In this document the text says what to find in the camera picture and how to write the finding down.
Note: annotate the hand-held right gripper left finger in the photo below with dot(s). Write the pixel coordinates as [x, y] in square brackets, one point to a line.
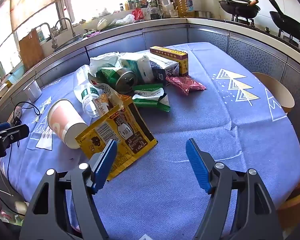
[107, 160]

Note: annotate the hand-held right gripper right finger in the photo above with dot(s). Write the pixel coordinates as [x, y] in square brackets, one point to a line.
[197, 162]

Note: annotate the yellow snack wrapper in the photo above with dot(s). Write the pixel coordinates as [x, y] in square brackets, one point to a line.
[130, 130]

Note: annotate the dark white drink carton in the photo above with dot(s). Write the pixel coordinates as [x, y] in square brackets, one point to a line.
[162, 70]

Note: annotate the white power strip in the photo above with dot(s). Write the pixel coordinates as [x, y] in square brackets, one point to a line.
[17, 113]

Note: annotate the white mug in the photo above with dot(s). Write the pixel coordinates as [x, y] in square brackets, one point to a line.
[34, 92]

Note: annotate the blue printed tablecloth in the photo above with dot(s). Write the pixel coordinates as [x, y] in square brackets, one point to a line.
[190, 120]

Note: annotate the pink paper cup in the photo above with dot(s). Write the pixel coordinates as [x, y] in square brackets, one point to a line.
[62, 120]

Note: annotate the clear plastic water bottle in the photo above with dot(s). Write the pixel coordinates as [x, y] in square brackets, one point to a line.
[90, 97]

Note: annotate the green white wrapper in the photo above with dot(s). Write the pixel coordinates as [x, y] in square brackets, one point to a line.
[150, 97]

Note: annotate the red snack packet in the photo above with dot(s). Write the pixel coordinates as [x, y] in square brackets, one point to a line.
[185, 83]

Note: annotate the green drink can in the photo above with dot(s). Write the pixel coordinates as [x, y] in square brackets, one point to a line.
[125, 80]

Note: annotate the wooden cutting board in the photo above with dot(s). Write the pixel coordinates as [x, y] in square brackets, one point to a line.
[31, 50]

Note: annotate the yellow maroon cardboard box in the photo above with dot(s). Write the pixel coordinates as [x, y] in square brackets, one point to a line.
[181, 65]

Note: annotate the white green soft packet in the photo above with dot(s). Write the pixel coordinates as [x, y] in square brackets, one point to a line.
[137, 65]

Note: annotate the white plastic bag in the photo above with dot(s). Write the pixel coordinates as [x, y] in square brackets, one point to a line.
[102, 60]

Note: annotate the wooden chair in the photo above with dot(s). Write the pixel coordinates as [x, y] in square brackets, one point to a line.
[295, 205]
[275, 92]

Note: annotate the kitchen sink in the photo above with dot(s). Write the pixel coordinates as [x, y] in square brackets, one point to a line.
[70, 41]

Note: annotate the curved metal faucet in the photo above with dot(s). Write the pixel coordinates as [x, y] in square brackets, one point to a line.
[71, 26]

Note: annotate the purple cloth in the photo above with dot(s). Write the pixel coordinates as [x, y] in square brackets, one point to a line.
[91, 33]

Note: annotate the grey kitchen counter cabinets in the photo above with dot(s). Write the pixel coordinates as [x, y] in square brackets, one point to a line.
[165, 37]

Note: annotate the white bag of vegetables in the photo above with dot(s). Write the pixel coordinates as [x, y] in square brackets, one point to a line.
[120, 21]

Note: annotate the red plastic bag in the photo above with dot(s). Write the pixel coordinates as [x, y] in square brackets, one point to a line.
[137, 13]

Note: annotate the gas stove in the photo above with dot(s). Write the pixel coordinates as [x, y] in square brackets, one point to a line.
[260, 26]

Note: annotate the yellow cooking oil bottle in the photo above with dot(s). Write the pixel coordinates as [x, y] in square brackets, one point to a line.
[185, 5]

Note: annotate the row of condiment bottles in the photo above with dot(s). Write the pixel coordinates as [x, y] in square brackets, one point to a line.
[142, 5]

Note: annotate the white plastic jug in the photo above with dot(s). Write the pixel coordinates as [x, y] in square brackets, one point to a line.
[166, 6]

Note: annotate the black wok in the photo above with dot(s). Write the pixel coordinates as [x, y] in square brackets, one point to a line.
[240, 7]

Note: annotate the black frying pan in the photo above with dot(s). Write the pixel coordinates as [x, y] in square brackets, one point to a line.
[290, 25]

